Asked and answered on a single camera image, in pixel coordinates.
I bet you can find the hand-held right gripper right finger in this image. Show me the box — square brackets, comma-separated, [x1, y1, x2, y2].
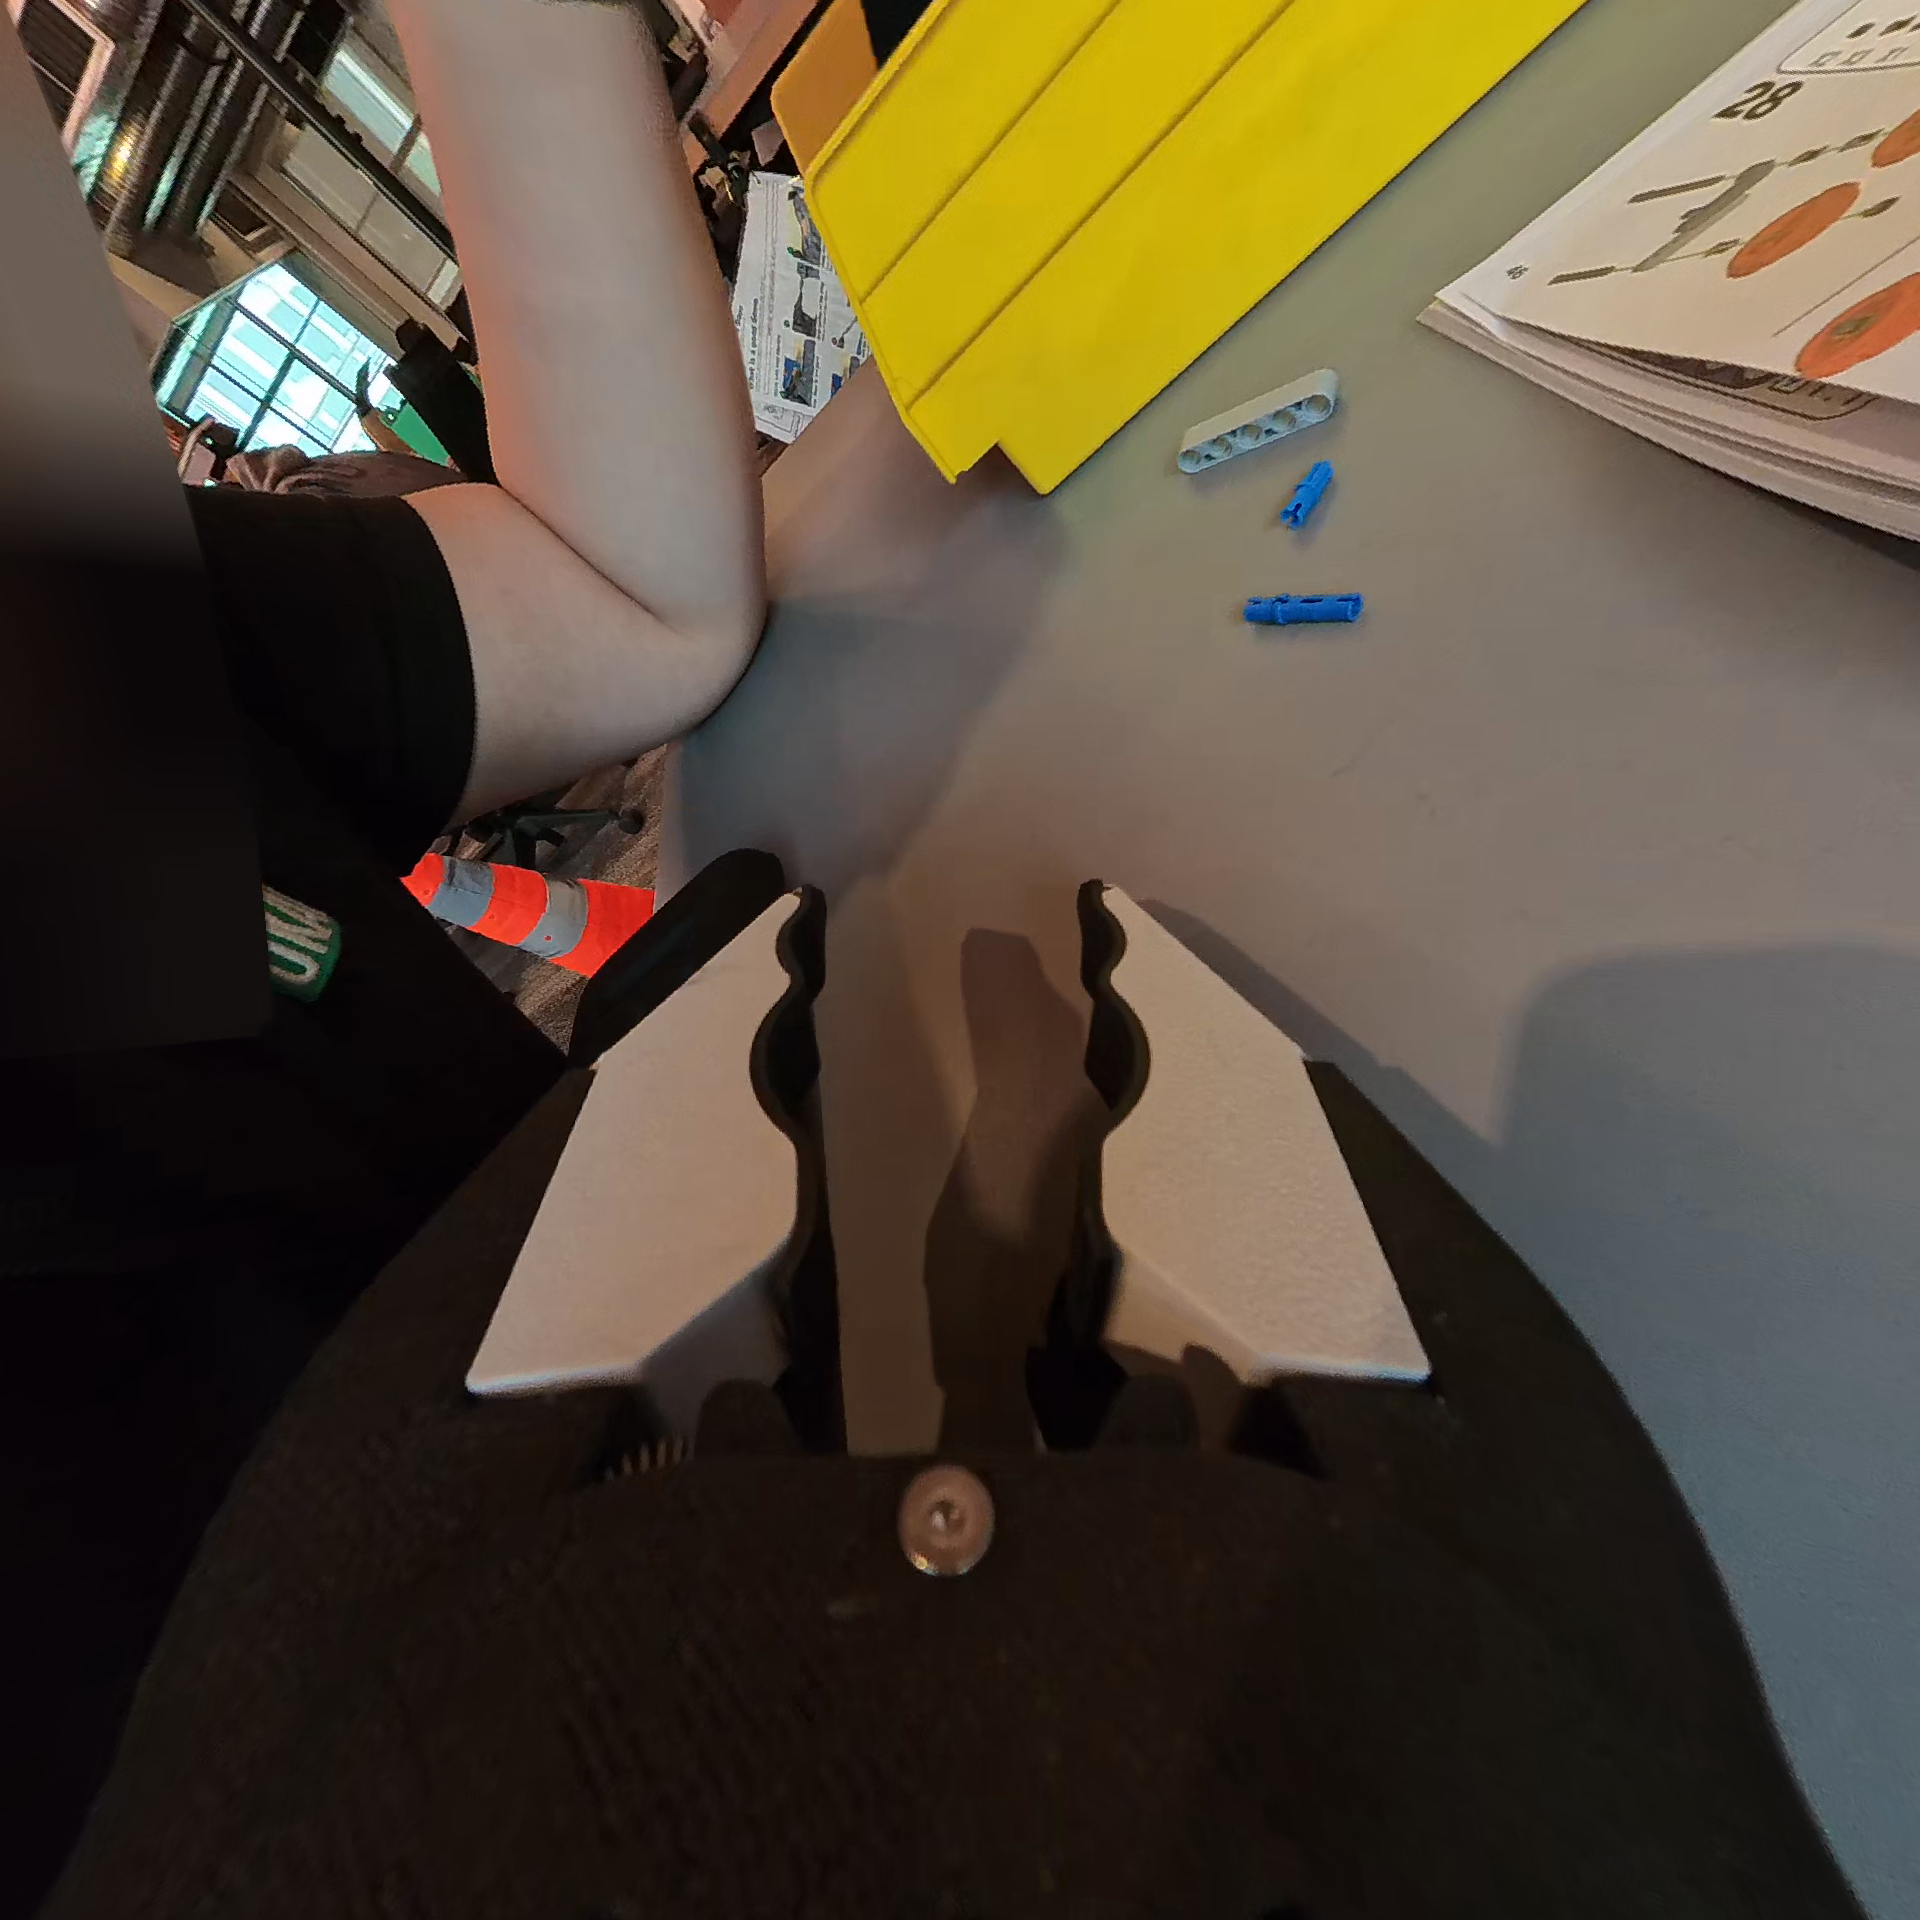
[1023, 880, 1432, 1453]

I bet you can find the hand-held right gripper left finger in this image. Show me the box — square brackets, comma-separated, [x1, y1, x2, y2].
[461, 885, 838, 1453]

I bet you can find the light grey five-hole beam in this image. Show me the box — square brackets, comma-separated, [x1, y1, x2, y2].
[1174, 368, 1341, 475]

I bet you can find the yellow plastic bin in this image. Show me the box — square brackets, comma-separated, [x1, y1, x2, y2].
[768, 0, 1592, 495]

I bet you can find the instruction booklet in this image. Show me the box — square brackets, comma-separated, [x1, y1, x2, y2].
[1418, 0, 1920, 542]

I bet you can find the person's left forearm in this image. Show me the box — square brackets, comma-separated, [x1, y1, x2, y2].
[382, 0, 770, 723]

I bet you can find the grey desk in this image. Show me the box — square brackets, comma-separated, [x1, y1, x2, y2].
[655, 0, 1920, 1920]

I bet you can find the person's black shirt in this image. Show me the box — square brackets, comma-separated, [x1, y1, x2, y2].
[187, 487, 571, 1920]

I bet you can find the orange traffic cone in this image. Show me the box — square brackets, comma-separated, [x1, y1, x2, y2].
[402, 852, 655, 975]

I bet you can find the black chair base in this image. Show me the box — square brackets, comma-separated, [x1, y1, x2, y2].
[479, 803, 646, 863]

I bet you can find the printed photo leaflet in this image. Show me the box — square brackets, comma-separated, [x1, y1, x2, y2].
[730, 170, 874, 444]

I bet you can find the large window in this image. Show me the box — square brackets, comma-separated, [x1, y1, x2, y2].
[151, 256, 453, 453]

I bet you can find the brown table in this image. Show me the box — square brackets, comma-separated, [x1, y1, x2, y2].
[680, 0, 818, 154]

